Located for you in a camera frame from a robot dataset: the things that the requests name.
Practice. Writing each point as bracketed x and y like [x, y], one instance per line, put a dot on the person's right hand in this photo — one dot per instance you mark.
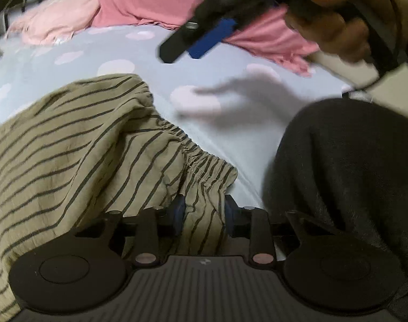
[331, 20]

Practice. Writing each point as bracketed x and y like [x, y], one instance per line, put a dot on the person's dark trouser leg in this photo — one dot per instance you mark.
[341, 161]

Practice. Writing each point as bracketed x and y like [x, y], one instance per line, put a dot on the light pink garment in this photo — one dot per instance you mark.
[56, 20]

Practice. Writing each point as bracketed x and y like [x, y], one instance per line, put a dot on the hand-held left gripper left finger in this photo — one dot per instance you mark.
[178, 213]

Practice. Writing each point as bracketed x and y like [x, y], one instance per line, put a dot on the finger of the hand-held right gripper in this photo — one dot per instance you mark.
[207, 42]

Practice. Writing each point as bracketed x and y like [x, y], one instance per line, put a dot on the olive striped garment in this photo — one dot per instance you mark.
[73, 147]

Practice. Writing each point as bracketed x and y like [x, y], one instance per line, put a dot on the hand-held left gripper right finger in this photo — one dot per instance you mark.
[229, 213]

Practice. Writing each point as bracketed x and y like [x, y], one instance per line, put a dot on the dark pink garment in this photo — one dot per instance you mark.
[140, 0]

